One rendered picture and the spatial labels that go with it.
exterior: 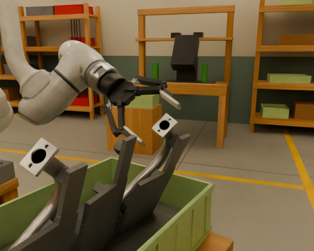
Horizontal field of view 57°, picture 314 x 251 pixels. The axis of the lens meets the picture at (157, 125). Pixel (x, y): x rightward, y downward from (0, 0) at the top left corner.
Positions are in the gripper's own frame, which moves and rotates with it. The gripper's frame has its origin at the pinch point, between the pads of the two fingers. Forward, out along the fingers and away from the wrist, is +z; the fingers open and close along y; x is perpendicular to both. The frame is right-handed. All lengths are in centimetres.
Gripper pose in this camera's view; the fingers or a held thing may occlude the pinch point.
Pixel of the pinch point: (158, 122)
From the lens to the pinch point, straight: 75.0
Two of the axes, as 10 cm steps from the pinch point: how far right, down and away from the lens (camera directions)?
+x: 2.0, 4.3, 8.8
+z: 7.0, 5.7, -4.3
